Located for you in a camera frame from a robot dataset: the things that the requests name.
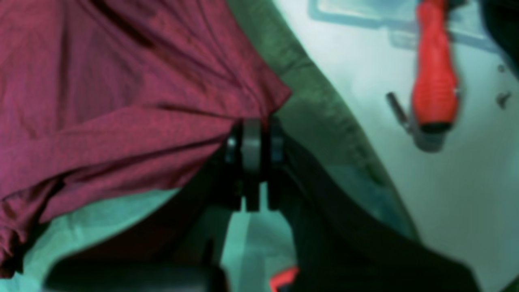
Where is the green table cloth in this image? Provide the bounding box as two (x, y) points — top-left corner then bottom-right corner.
(1, 0), (416, 292)

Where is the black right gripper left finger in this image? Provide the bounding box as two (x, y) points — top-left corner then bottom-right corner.
(43, 119), (262, 292)

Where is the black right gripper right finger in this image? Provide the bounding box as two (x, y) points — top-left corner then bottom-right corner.
(268, 118), (479, 292)

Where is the red long-sleeve T-shirt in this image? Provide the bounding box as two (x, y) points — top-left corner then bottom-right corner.
(1, 0), (291, 279)

